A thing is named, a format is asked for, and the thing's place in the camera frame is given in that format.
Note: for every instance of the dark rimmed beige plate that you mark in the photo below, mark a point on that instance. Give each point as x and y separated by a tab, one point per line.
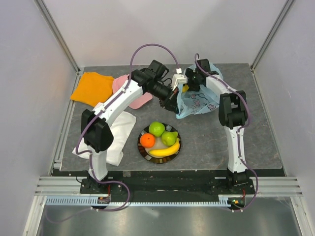
145	152

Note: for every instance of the green fake pear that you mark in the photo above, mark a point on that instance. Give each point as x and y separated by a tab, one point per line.
169	137

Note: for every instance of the white folded cloth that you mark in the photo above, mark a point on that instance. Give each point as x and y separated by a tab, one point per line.
121	129

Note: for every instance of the green fake apple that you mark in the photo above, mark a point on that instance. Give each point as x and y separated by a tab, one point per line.
156	128

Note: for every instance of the yellow fake lemon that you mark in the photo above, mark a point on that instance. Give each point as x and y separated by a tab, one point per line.
185	88

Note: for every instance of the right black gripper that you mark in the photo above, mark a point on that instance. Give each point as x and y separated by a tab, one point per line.
189	73

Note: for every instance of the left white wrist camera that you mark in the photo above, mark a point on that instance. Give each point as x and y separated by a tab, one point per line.
178	78

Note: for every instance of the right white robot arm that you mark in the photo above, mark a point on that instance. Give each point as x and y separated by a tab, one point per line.
233	115

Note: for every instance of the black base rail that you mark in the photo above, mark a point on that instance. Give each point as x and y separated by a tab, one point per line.
207	181

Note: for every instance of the orange fake fruit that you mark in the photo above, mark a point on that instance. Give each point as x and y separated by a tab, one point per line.
147	140

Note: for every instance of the white slotted cable duct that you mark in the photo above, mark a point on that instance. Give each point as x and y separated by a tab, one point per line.
95	201

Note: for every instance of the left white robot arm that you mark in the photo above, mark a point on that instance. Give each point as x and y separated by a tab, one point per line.
95	126

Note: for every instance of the light blue plastic bag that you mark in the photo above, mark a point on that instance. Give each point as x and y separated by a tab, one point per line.
196	102

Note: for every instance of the pink baseball cap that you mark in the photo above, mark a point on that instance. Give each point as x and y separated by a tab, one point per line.
139	102

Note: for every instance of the yellow fake banana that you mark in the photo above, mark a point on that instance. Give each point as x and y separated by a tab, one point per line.
167	151

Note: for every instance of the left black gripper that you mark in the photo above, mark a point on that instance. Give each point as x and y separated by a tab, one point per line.
170	103

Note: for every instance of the orange folded cloth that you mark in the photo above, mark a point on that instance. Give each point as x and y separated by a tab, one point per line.
93	88

